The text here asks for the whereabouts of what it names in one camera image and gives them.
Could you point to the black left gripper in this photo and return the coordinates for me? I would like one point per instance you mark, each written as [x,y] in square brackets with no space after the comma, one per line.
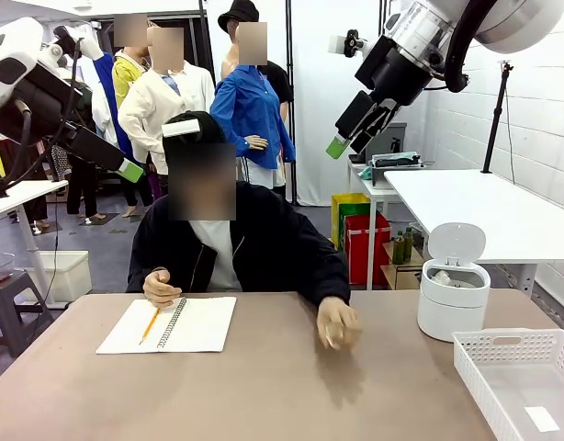
[48,101]

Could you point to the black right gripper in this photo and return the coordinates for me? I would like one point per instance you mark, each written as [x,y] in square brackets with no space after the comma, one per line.
[392,75]

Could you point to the yellow pencil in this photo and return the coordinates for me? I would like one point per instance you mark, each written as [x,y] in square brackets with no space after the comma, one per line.
[150,326]

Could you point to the white spiral notebook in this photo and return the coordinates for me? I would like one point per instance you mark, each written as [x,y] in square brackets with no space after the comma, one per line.
[199,326]

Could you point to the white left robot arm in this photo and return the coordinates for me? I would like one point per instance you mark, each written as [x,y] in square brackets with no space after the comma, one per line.
[15,41]

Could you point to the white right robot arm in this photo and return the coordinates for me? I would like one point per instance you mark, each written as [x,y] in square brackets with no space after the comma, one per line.
[420,27]

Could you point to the person's left forearm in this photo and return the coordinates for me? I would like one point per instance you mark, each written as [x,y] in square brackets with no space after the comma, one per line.
[325,285]

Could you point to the person's right hand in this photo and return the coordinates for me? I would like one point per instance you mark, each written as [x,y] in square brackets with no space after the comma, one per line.
[160,289]

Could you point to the person's left hand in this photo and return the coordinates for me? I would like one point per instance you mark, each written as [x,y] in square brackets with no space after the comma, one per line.
[339,321]

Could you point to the mannequin in black trousers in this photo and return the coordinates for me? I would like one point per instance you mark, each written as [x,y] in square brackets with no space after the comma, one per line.
[82,188]

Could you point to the black tray with teal cloth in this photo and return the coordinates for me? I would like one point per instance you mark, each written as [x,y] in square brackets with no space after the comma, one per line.
[397,165]

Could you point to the mannequin in white jacket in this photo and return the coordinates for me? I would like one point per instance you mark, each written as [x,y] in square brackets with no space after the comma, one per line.
[153,101]

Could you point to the small white side table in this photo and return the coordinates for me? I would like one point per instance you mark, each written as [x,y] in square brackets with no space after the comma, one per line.
[369,193]

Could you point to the yellow green bag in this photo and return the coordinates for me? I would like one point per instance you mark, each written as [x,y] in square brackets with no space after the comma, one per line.
[351,204]

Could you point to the white desk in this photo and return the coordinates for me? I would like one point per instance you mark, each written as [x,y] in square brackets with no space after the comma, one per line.
[20,195]

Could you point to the black backdrop stand pole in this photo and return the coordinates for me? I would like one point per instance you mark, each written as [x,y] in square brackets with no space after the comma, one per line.
[289,46]

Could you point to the black cap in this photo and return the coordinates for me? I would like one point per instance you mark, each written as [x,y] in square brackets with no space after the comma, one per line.
[208,126]

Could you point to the mannequin in blue shirt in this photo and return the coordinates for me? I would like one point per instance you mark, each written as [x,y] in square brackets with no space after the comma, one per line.
[250,105]

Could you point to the red bag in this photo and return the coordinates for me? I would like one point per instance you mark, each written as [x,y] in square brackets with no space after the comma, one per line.
[367,248]

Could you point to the black light stand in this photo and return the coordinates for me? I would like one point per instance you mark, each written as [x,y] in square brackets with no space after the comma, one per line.
[495,119]

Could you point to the white storage crate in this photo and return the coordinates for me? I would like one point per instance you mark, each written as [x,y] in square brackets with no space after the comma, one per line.
[66,275]

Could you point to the large white table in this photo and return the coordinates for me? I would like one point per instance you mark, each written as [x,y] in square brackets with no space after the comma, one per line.
[484,211]

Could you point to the person's black jacket torso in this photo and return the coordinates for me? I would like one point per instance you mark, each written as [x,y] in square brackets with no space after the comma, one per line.
[273,243]

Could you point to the wooden shelf box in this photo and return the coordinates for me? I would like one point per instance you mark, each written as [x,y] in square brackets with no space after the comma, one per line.
[401,275]

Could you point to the black bucket hat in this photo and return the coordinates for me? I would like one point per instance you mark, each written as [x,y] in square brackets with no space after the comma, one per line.
[238,14]

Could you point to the grey stool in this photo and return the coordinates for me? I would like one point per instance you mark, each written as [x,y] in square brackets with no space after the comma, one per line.
[11,298]

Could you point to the crumpled paper inside bin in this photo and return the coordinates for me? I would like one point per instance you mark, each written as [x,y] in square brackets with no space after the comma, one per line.
[440,277]

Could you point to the white lidded trash bin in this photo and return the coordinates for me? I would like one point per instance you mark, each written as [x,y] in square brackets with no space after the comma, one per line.
[452,308]

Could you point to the white perforated plastic basket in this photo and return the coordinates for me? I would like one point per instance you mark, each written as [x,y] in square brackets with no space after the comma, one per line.
[502,363]

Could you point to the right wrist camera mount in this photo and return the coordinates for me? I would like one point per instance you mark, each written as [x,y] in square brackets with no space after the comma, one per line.
[351,42]

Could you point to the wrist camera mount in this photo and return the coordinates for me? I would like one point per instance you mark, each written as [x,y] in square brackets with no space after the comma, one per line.
[68,41]
[351,42]

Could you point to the head-mounted camera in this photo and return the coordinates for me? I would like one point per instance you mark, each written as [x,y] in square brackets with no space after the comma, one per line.
[181,128]

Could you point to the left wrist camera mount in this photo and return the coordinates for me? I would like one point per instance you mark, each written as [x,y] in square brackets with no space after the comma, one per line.
[68,41]

